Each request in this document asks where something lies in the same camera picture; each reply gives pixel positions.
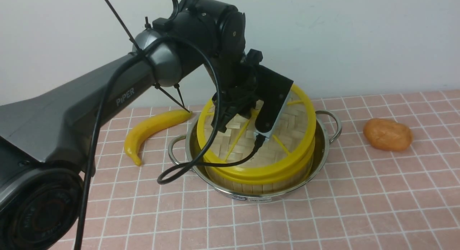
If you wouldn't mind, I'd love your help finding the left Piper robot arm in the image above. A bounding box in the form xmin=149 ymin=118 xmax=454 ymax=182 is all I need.
xmin=1 ymin=0 xmax=263 ymax=250

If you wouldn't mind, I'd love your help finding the bamboo steamer basket yellow rim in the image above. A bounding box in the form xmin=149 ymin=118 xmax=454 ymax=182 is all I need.
xmin=205 ymin=147 xmax=314 ymax=195

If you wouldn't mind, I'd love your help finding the yellow toy banana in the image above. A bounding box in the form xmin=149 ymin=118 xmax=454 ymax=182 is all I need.
xmin=124 ymin=109 xmax=193 ymax=167

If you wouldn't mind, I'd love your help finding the stainless steel pot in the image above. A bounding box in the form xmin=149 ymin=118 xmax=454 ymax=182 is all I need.
xmin=167 ymin=110 xmax=343 ymax=204

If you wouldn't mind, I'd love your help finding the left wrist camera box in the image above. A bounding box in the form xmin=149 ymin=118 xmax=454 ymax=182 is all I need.
xmin=254 ymin=65 xmax=294 ymax=140

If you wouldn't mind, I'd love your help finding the woven bamboo steamer lid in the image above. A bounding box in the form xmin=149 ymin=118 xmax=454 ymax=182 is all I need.
xmin=204 ymin=85 xmax=317 ymax=194

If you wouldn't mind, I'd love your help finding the orange toy bread roll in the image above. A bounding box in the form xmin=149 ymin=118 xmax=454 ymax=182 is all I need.
xmin=363 ymin=118 xmax=414 ymax=151

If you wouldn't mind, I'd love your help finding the pink checkered tablecloth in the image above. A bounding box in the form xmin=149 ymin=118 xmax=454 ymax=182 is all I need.
xmin=82 ymin=90 xmax=460 ymax=250

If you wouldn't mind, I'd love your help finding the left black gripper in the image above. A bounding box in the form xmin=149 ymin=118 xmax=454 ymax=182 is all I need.
xmin=211 ymin=50 xmax=263 ymax=133

